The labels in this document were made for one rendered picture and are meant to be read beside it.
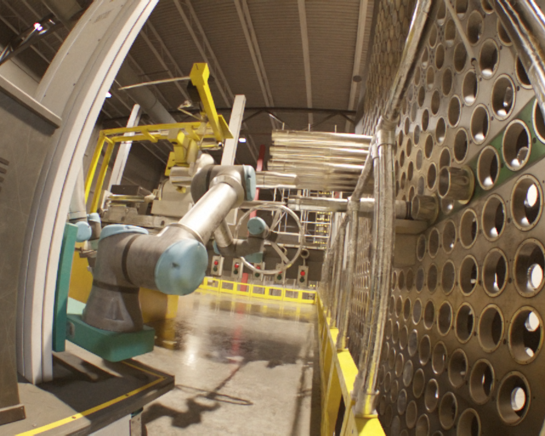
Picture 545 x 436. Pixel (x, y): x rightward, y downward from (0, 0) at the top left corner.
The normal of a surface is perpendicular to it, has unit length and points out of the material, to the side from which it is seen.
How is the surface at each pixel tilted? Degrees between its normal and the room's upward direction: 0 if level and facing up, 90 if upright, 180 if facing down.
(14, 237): 90
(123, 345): 90
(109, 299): 72
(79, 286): 90
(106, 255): 92
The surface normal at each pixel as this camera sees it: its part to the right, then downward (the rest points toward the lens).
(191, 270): 0.93, 0.14
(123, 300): 0.73, -0.36
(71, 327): -0.18, -0.23
